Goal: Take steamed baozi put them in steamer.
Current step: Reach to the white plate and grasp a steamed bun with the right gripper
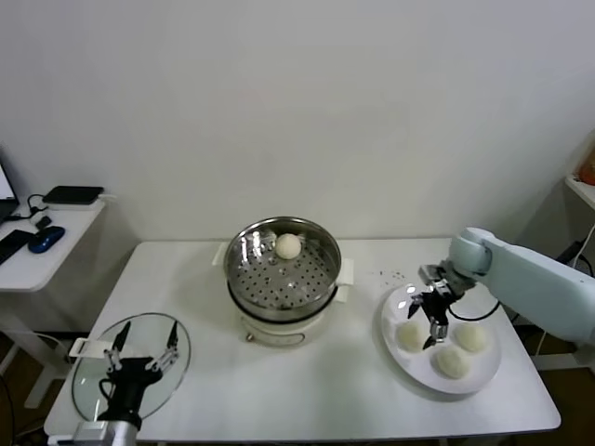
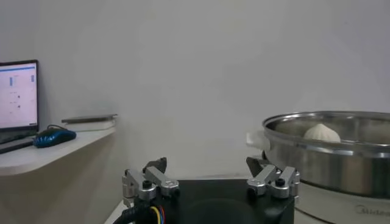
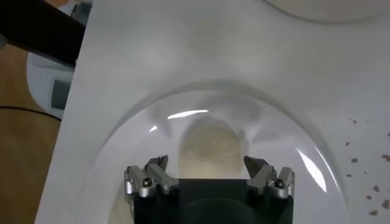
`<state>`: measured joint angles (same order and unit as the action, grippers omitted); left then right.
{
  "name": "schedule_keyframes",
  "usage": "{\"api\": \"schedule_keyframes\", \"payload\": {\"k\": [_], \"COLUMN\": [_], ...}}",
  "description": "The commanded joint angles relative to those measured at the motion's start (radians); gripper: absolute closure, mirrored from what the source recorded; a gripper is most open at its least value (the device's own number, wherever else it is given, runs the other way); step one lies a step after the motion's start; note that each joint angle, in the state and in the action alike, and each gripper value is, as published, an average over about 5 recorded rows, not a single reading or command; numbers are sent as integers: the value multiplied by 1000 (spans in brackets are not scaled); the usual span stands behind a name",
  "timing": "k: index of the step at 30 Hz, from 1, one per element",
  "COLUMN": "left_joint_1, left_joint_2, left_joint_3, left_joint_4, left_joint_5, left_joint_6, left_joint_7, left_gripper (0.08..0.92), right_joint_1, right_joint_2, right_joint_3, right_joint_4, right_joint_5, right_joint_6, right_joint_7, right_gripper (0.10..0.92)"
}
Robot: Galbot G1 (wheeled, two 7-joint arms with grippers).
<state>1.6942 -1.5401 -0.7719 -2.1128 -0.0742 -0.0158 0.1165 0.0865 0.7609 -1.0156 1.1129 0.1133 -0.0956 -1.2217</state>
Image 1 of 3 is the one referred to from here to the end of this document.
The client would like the orange object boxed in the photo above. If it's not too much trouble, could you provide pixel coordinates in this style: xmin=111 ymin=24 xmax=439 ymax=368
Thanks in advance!
xmin=575 ymin=141 xmax=595 ymax=185

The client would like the white electric cooker base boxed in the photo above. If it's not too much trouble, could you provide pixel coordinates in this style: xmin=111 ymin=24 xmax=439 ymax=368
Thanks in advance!
xmin=226 ymin=278 xmax=352 ymax=348

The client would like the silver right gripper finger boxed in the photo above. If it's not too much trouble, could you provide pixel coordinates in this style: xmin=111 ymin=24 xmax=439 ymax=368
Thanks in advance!
xmin=406 ymin=294 xmax=428 ymax=321
xmin=421 ymin=323 xmax=449 ymax=352

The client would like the white side desk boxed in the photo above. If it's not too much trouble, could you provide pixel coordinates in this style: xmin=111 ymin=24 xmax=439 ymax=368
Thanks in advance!
xmin=0 ymin=197 xmax=120 ymax=410

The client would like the large white plate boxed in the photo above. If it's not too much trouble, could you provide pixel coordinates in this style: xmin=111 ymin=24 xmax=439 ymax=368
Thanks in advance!
xmin=379 ymin=282 xmax=503 ymax=396

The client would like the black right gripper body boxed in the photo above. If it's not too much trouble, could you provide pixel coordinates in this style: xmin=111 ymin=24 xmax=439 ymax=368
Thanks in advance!
xmin=420 ymin=290 xmax=455 ymax=326

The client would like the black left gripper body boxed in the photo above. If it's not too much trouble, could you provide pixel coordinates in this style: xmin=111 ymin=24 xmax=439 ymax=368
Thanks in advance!
xmin=98 ymin=356 xmax=163 ymax=422

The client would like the flat black drive box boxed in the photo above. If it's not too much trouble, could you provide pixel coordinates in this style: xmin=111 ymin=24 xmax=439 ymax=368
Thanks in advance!
xmin=41 ymin=185 xmax=104 ymax=205

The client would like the perforated steel steamer basket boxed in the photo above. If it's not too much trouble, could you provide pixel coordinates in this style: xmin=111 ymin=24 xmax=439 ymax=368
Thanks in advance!
xmin=212 ymin=215 xmax=357 ymax=322

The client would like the glass lid with white handle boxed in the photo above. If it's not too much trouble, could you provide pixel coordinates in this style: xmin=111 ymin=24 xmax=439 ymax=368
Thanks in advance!
xmin=68 ymin=311 xmax=192 ymax=419

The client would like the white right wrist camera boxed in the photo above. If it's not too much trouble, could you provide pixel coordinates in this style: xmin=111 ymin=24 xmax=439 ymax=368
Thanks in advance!
xmin=418 ymin=262 xmax=448 ymax=282

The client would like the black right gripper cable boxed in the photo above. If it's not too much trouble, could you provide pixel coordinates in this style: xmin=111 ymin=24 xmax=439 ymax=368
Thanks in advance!
xmin=446 ymin=299 xmax=502 ymax=322

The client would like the white floor cable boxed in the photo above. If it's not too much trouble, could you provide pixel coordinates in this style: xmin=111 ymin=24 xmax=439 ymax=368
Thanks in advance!
xmin=34 ymin=330 xmax=75 ymax=361

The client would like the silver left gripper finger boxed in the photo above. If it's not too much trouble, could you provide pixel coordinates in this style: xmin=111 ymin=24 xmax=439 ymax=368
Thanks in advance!
xmin=148 ymin=321 xmax=181 ymax=373
xmin=102 ymin=321 xmax=132 ymax=374

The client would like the black desk cable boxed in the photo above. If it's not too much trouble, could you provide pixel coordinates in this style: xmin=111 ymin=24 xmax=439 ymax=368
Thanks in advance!
xmin=26 ymin=193 xmax=52 ymax=219

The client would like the white steamed baozi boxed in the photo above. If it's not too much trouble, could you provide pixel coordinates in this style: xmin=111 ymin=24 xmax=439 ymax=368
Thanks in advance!
xmin=394 ymin=321 xmax=427 ymax=352
xmin=274 ymin=233 xmax=302 ymax=261
xmin=453 ymin=323 xmax=492 ymax=353
xmin=432 ymin=347 xmax=472 ymax=379

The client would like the white hanging cable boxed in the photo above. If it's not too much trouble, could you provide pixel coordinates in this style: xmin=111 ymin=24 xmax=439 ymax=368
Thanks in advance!
xmin=537 ymin=225 xmax=595 ymax=358

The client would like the blue computer mouse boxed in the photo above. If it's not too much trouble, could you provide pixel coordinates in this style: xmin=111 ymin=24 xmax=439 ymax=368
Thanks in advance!
xmin=26 ymin=226 xmax=65 ymax=255

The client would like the black power cable with plug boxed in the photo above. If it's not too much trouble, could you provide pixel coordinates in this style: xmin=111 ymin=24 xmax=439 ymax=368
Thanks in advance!
xmin=510 ymin=237 xmax=588 ymax=326

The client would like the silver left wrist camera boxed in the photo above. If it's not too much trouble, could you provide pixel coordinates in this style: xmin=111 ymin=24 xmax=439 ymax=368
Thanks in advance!
xmin=73 ymin=420 xmax=115 ymax=442

